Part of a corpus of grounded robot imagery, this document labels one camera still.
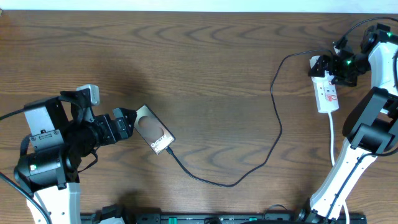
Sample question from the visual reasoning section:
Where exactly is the black charging cable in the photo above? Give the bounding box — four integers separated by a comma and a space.
165, 49, 335, 188

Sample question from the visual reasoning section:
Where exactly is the white power strip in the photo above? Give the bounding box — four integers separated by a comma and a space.
312, 74, 339, 114

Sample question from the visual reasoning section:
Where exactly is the white USB charger adapter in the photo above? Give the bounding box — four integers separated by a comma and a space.
308, 55, 333, 83

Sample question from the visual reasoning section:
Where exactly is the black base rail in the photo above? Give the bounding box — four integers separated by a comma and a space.
80, 203, 368, 224

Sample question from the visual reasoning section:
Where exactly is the white power strip cord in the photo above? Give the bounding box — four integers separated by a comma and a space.
327, 112, 351, 224

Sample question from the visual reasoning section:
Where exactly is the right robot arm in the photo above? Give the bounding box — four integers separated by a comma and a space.
295, 24, 397, 223

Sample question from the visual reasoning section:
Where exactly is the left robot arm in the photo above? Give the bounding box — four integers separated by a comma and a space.
14, 88, 137, 223

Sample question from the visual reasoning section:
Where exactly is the bronze Galaxy smartphone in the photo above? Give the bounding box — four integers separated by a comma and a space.
134, 105, 175, 154

